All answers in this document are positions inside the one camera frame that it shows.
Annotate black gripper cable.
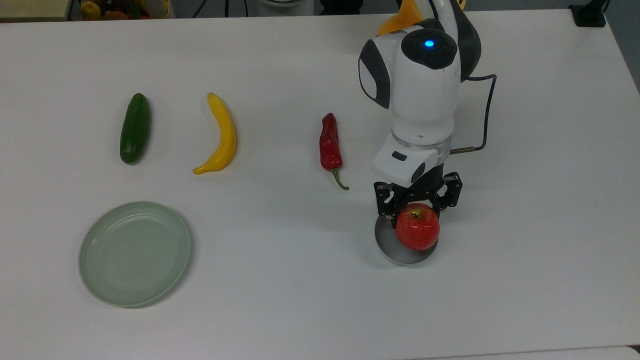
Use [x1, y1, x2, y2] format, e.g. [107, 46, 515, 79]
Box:
[450, 74, 498, 153]

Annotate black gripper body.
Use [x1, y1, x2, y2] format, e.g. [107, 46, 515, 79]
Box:
[392, 162, 447, 205]

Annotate red chili pepper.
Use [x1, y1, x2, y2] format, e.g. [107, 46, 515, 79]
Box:
[319, 112, 350, 191]

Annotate black table clamp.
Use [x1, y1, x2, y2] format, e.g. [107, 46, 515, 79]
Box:
[569, 0, 609, 28]

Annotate box of toy fruit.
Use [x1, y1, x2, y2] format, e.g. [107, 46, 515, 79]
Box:
[80, 0, 175, 21]

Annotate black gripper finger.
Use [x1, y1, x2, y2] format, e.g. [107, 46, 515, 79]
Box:
[436, 172, 463, 212]
[375, 181, 407, 223]

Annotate grey bowl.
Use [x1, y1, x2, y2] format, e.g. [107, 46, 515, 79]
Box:
[374, 212, 441, 266]

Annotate green cucumber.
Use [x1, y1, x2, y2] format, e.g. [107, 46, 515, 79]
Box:
[119, 92, 151, 165]

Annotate pale green plate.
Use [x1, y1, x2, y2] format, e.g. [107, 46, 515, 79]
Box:
[78, 201, 192, 308]

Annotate red apple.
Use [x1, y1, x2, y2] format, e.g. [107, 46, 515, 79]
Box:
[395, 202, 442, 252]

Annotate yellow banana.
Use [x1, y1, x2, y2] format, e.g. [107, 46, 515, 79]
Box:
[192, 92, 238, 176]

